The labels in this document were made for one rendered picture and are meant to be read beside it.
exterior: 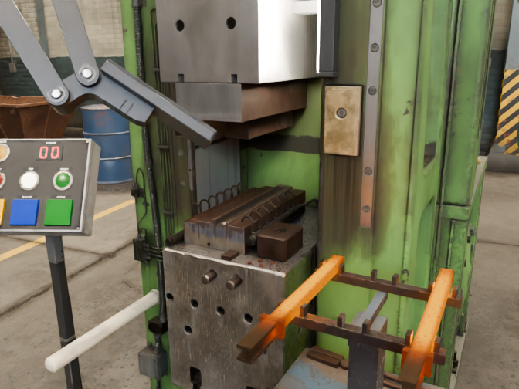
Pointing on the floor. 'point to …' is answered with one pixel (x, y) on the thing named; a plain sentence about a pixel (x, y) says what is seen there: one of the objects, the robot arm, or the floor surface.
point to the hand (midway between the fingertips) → (256, 38)
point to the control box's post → (62, 304)
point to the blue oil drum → (109, 143)
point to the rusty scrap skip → (30, 119)
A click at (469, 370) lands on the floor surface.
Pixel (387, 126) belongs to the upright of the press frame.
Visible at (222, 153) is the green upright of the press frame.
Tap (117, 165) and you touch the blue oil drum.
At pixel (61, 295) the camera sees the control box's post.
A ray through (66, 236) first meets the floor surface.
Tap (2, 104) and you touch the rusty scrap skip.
